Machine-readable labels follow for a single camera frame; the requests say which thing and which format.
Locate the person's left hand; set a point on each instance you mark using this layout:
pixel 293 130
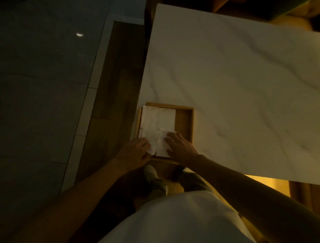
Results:
pixel 132 154

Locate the person's right hand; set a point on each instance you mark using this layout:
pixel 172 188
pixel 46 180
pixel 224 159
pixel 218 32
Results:
pixel 183 150

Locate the person's right fingers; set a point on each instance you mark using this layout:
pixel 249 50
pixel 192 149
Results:
pixel 171 141

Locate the person's left fingers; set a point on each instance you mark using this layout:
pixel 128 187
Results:
pixel 146 147

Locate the white paper napkin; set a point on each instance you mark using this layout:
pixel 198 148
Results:
pixel 161 145
pixel 147 136
pixel 150 117
pixel 167 119

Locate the person's left forearm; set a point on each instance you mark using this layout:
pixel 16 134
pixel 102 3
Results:
pixel 75 197

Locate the person's right forearm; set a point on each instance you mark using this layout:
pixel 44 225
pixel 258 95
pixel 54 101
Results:
pixel 250 197

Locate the square wooden tray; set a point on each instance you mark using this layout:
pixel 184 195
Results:
pixel 184 120

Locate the light sneaker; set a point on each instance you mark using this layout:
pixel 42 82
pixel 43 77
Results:
pixel 152 175

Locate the white shirt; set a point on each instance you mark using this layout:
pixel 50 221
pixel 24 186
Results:
pixel 180 220

